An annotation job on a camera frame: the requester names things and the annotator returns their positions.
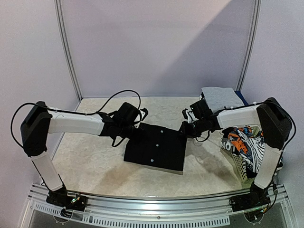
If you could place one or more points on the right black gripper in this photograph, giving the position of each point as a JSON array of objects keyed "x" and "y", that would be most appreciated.
[{"x": 186, "y": 129}]

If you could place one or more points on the grey tank top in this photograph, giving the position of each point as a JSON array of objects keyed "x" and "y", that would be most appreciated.
[{"x": 217, "y": 98}]

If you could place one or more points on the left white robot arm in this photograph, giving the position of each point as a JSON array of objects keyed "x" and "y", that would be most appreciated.
[{"x": 42, "y": 121}]

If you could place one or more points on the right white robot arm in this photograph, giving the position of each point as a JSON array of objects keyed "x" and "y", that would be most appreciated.
[{"x": 276, "y": 124}]

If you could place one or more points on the white perforated laundry basket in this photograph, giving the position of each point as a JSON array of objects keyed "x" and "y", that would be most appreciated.
[{"x": 231, "y": 142}]

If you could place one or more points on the colourful graphic print garment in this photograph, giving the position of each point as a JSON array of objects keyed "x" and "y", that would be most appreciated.
[{"x": 246, "y": 143}]

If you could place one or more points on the folded blue garment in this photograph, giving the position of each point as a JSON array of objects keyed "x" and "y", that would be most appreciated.
[{"x": 239, "y": 94}]

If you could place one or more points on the black white striped garment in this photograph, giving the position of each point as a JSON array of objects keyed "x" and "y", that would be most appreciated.
[{"x": 252, "y": 150}]

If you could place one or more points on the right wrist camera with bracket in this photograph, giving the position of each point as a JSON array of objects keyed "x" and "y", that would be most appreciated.
[{"x": 188, "y": 115}]

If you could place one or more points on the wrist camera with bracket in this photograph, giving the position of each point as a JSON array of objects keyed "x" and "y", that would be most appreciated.
[
  {"x": 188, "y": 115},
  {"x": 140, "y": 117}
]

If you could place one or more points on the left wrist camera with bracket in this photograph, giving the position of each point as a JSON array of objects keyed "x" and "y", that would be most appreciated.
[{"x": 140, "y": 117}]

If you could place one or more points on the aluminium front rail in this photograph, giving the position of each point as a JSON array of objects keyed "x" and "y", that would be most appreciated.
[{"x": 210, "y": 211}]

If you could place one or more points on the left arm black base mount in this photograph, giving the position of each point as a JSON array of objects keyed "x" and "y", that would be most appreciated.
[{"x": 61, "y": 198}]

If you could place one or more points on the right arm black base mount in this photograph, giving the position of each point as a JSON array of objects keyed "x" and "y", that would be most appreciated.
[{"x": 256, "y": 198}]

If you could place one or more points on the left aluminium corner post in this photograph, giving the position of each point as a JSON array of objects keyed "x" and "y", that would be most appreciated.
[{"x": 66, "y": 48}]

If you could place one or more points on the aluminium corner post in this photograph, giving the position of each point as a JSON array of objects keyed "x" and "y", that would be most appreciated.
[
  {"x": 66, "y": 48},
  {"x": 250, "y": 43}
]

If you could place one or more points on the right aluminium corner post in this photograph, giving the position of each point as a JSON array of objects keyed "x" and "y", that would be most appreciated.
[{"x": 250, "y": 43}]

